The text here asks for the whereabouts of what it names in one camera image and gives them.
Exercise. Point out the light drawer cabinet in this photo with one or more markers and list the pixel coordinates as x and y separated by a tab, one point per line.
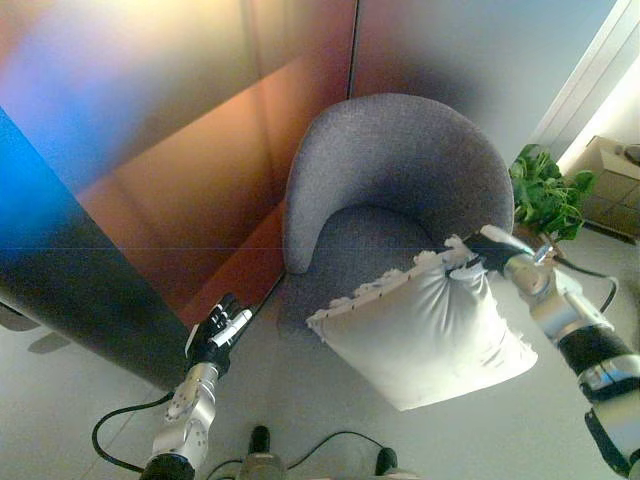
615	200

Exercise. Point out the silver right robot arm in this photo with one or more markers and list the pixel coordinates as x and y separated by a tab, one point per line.
565	305

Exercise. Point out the black robot foot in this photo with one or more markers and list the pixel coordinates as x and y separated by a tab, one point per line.
261	439
386	460

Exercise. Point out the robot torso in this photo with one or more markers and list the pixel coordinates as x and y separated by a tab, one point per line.
265	467

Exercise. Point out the dark cabinet with brown side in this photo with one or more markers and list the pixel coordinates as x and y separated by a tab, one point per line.
100	310

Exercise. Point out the grey fabric armchair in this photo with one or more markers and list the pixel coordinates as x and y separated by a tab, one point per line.
400	140

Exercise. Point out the green leafy potted plant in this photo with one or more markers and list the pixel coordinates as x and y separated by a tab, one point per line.
545	195

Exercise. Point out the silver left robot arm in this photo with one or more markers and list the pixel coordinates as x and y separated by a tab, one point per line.
192	415

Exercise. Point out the black right robot foot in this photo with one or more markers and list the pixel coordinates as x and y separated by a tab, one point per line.
386	460

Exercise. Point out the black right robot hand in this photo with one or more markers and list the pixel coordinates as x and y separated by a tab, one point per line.
492	252

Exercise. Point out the white fringed pillow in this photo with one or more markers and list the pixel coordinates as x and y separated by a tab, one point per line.
430	340

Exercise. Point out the black left robot foot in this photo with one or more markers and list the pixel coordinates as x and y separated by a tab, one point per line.
261	439

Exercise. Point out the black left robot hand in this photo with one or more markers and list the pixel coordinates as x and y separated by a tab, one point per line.
212	340

